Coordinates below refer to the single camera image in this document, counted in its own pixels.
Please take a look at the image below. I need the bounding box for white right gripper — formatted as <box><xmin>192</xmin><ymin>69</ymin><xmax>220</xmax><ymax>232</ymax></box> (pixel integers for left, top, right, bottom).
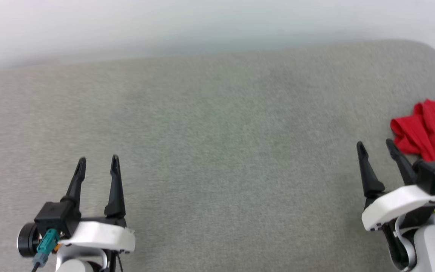
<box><xmin>356</xmin><ymin>138</ymin><xmax>435</xmax><ymax>266</ymax></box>

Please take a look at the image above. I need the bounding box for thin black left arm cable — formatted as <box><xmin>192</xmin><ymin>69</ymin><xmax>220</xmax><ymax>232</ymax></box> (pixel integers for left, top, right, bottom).
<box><xmin>109</xmin><ymin>250</ymin><xmax>124</xmax><ymax>272</ymax></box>

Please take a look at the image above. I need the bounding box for red and white garment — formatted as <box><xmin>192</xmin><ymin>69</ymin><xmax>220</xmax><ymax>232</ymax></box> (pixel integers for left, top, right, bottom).
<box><xmin>390</xmin><ymin>99</ymin><xmax>435</xmax><ymax>169</ymax></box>

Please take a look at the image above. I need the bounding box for grey fabric sofa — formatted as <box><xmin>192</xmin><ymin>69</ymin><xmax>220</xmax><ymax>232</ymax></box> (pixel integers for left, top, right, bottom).
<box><xmin>0</xmin><ymin>39</ymin><xmax>435</xmax><ymax>272</ymax></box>

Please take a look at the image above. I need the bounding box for teal plug left camera cable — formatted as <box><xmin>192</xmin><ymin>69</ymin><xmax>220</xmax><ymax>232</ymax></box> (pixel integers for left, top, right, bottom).
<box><xmin>31</xmin><ymin>228</ymin><xmax>60</xmax><ymax>272</ymax></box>

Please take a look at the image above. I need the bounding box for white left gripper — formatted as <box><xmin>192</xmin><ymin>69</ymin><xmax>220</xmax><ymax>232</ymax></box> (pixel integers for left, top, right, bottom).
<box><xmin>57</xmin><ymin>155</ymin><xmax>136</xmax><ymax>262</ymax></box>

